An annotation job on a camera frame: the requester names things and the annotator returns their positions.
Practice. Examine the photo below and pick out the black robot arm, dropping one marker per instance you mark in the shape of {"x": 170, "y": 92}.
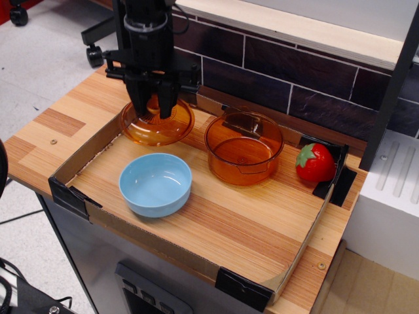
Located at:
{"x": 141, "y": 7}

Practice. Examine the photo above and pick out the grey oven control panel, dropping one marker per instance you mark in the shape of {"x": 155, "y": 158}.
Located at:
{"x": 143, "y": 296}

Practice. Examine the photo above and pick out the orange glass pot lid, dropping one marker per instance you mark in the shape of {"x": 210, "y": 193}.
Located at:
{"x": 150, "y": 129}

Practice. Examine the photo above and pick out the red toy strawberry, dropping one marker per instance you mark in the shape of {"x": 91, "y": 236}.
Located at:
{"x": 315, "y": 163}

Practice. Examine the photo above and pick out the cardboard fence with black tape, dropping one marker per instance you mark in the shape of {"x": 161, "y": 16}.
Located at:
{"x": 276, "y": 234}

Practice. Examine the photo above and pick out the black vertical post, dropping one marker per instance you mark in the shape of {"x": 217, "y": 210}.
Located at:
{"x": 390, "y": 98}

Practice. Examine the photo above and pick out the light blue bowl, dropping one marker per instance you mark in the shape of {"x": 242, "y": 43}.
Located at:
{"x": 156, "y": 185}

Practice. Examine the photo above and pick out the orange glass pot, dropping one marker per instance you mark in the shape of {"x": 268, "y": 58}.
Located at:
{"x": 243, "y": 147}

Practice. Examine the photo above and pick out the black office chair base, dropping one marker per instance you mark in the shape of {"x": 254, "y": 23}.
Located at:
{"x": 19, "y": 17}

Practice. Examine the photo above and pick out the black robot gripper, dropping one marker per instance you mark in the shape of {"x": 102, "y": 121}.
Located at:
{"x": 149, "y": 58}

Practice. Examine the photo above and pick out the white sink drainboard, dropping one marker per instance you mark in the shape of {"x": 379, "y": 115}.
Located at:
{"x": 383, "y": 226}

